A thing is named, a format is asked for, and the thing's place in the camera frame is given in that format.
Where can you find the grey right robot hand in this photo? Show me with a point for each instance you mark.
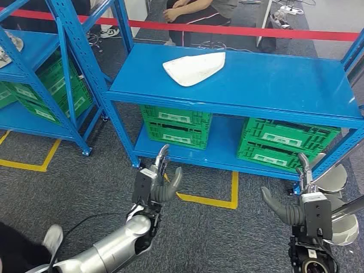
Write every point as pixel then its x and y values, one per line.
pixel 284 213

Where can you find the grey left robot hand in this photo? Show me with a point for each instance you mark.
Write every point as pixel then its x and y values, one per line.
pixel 163 190

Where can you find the white plastic car part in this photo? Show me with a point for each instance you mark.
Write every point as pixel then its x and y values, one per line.
pixel 193 69

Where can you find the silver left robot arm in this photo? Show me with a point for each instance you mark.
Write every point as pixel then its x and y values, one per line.
pixel 119 245

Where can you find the blue metal shelf rack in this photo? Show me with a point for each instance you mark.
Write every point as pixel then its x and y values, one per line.
pixel 28 49
pixel 256 83

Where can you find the silver wheel cover part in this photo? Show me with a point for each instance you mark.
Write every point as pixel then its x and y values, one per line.
pixel 16 42

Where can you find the green plastic crate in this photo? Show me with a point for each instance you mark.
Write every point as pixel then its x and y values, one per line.
pixel 176 128
pixel 284 143
pixel 82 98
pixel 5 96

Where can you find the shiny silver metal object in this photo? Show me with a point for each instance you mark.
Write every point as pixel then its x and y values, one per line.
pixel 332 181

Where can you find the black chrome stool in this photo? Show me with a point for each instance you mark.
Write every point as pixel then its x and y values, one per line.
pixel 211 46
pixel 95 41

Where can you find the white panel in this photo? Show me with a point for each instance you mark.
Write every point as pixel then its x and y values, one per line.
pixel 263 22

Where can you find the white power strip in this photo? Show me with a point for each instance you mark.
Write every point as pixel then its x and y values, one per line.
pixel 288 10

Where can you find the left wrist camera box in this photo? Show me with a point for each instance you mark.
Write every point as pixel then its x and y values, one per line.
pixel 142 186

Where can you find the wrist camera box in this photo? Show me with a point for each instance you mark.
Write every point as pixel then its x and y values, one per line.
pixel 142 186
pixel 318 214

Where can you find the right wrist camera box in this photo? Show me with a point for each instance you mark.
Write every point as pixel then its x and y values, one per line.
pixel 318 214

